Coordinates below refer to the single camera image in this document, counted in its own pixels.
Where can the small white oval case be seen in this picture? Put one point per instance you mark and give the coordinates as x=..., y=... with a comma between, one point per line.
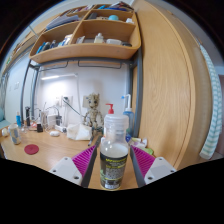
x=54, y=133

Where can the green packet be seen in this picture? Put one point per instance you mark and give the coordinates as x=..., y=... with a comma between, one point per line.
x=148, y=151

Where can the grey metal bed frame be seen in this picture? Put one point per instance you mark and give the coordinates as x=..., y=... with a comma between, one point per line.
x=138, y=100

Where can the clear bottle with dark label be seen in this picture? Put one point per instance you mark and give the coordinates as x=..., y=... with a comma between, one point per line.
x=114, y=156

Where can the white wall socket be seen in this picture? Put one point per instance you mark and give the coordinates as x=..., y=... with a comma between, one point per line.
x=58, y=100
x=67, y=100

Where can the small black jar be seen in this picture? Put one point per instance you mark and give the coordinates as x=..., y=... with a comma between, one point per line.
x=40, y=128

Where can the white desk lamp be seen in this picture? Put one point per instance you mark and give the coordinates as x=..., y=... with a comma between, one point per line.
x=53, y=77

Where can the black electric shaver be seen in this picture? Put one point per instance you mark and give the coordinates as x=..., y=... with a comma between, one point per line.
x=27, y=115

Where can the wooden wardrobe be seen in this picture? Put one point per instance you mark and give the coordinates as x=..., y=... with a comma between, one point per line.
x=166, y=83

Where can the flat round red coaster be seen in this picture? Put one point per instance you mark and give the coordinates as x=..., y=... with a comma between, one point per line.
x=31, y=149

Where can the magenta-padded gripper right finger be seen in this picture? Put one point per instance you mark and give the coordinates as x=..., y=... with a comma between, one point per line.
x=160, y=168

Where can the green white striped towel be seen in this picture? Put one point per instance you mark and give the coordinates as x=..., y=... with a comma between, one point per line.
x=213, y=116

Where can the wooden shelf unit with items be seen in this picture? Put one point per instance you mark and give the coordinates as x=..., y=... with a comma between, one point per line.
x=86, y=51

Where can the wooden tree creature figurine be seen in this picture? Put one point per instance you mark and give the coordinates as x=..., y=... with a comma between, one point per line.
x=93, y=115

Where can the blue spray bottle white nozzle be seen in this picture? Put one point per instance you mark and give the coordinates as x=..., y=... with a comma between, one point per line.
x=130, y=118

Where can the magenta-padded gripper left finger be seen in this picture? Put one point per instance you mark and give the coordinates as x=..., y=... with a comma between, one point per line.
x=65, y=168

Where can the black charger block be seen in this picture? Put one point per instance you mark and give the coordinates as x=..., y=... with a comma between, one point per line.
x=58, y=120

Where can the white wall box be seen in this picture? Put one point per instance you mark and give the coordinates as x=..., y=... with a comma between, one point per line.
x=86, y=100

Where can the long wooden bed rail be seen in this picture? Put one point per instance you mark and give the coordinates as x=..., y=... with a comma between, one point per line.
x=23, y=43

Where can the white power strip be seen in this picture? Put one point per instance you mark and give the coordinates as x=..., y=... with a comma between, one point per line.
x=61, y=128

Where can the plastic-wrapped round bun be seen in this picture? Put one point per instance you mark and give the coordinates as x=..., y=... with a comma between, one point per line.
x=5, y=132

